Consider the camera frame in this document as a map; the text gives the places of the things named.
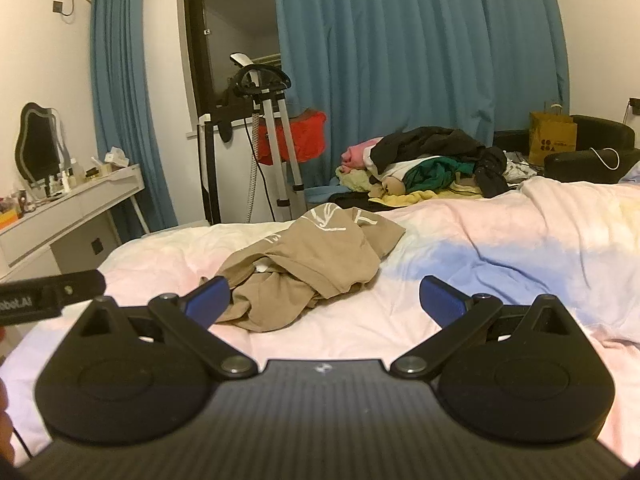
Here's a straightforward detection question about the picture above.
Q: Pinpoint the dark window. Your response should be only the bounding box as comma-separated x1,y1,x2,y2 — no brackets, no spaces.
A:
182,0,283,117

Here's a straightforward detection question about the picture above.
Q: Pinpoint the tissue box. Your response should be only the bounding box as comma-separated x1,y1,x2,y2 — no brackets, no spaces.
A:
102,146,132,169

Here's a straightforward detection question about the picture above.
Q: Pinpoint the red garment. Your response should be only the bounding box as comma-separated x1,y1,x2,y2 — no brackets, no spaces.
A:
257,110,328,165

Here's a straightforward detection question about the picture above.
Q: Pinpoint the black sofa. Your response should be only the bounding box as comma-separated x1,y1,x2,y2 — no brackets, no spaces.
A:
492,115,640,182

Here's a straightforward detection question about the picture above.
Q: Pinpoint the group of cosmetic bottles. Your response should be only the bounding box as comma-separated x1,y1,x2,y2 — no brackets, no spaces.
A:
27,157,83,201

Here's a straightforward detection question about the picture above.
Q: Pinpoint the khaki t-shirt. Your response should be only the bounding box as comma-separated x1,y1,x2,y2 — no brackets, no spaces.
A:
200,204,407,333

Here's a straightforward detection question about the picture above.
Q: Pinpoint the cardboard box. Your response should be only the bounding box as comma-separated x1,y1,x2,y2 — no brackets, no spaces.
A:
529,102,579,167

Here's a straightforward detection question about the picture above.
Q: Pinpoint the wide blue curtain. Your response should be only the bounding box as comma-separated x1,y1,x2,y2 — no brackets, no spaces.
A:
270,0,571,191

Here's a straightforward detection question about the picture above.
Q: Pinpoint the garment steamer stand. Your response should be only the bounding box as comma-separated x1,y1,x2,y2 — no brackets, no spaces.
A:
217,52,307,222

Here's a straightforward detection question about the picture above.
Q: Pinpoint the pile of mixed clothes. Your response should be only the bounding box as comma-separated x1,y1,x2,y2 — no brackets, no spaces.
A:
332,126,541,211

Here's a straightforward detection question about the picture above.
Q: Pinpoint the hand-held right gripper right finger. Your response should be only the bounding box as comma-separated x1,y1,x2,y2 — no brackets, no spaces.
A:
389,275,585,380

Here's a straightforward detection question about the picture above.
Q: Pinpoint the striped steamer hose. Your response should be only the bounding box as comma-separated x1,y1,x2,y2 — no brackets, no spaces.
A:
247,114,267,222

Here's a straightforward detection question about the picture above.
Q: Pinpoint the pastel tie-dye blanket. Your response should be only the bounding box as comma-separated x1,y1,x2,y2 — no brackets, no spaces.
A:
0,175,640,463

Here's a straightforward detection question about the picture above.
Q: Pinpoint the white cable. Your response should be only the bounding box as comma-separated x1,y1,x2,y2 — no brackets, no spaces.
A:
589,147,621,171

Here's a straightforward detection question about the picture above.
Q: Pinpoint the white vanity desk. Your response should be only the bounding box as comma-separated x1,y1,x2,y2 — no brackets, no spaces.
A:
0,162,147,282

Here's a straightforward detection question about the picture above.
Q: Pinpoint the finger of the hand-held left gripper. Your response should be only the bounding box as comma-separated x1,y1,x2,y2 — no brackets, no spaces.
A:
44,269,109,308

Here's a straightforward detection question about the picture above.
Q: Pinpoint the wavy-edged mirror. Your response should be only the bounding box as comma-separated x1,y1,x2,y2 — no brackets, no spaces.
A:
14,102,68,186

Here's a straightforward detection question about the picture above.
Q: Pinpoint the narrow blue curtain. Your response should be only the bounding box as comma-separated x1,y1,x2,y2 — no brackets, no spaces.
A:
89,0,180,243

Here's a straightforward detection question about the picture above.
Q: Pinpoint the person's left hand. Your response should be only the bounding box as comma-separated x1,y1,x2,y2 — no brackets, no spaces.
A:
0,377,20,468

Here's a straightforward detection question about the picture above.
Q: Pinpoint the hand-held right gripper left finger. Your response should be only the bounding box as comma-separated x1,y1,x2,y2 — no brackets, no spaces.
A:
65,275,260,380

